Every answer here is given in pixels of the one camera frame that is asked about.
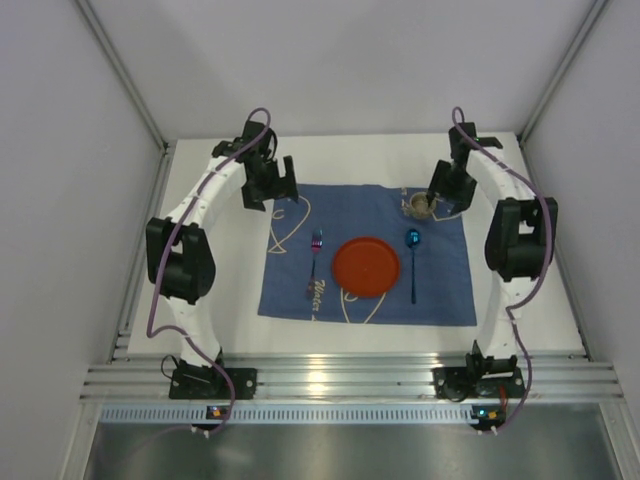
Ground blue cloth placemat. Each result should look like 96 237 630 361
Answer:
258 184 477 327

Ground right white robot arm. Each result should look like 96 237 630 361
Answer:
426 119 558 365

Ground red plate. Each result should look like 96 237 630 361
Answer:
331 237 401 298

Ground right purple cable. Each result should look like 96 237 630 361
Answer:
451 105 556 435

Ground small speckled ceramic cup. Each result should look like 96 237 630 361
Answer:
405 192 437 220

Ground iridescent metal fork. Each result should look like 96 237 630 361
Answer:
306 228 323 299

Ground aluminium mounting rail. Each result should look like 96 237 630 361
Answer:
80 354 623 403

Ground blue metal spoon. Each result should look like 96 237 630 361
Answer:
405 228 421 305

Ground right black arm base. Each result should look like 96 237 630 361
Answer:
432 367 525 402

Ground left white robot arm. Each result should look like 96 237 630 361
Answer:
145 118 299 370

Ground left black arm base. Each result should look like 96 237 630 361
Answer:
168 364 258 400

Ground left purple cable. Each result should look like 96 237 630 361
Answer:
145 107 274 436

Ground purple cable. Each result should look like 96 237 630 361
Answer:
145 107 274 436
451 105 556 435

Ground perforated cable duct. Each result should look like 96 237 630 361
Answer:
100 403 503 425

